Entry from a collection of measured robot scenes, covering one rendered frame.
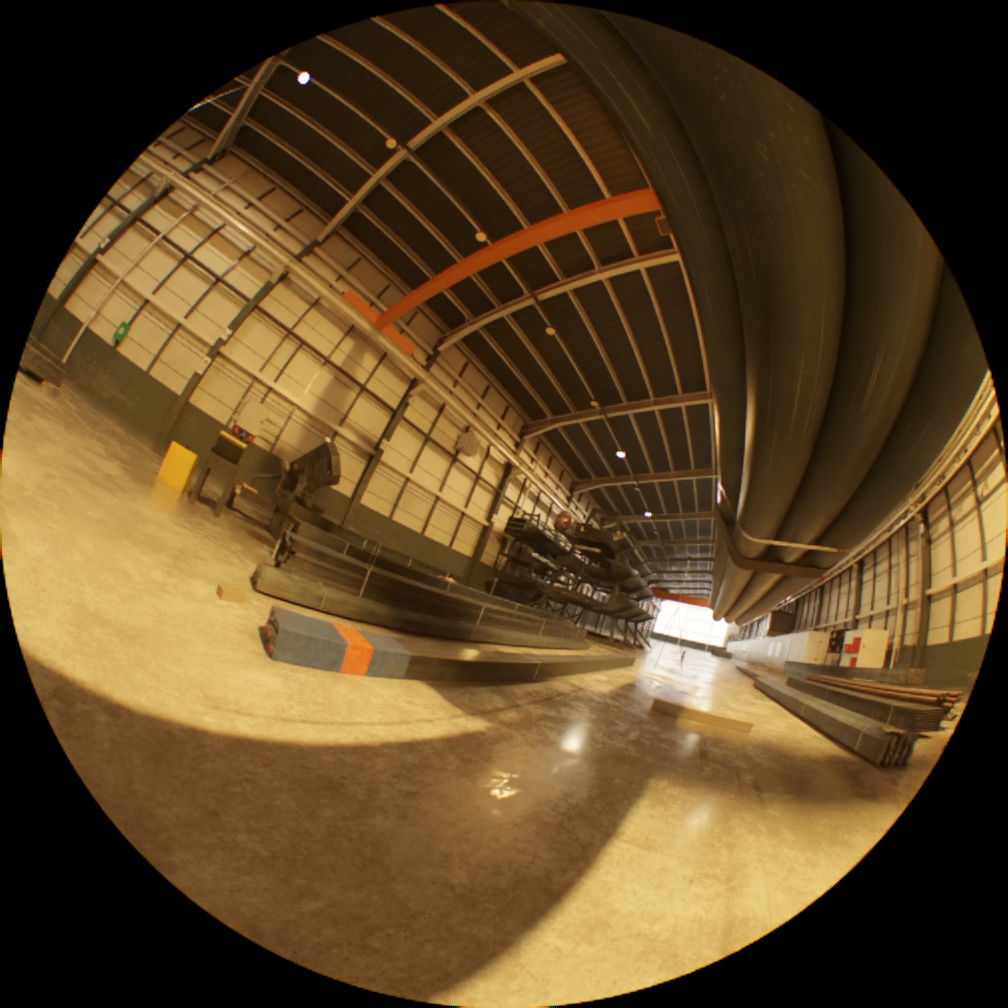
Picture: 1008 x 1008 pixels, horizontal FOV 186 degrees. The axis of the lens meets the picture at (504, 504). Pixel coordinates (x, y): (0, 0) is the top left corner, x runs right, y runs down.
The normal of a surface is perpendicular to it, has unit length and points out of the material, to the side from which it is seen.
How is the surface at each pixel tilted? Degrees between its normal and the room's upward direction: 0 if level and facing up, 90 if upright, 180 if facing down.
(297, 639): 90
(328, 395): 90
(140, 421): 90
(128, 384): 90
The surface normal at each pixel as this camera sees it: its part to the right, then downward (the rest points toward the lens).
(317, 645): 0.74, 0.09
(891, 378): -0.39, 0.90
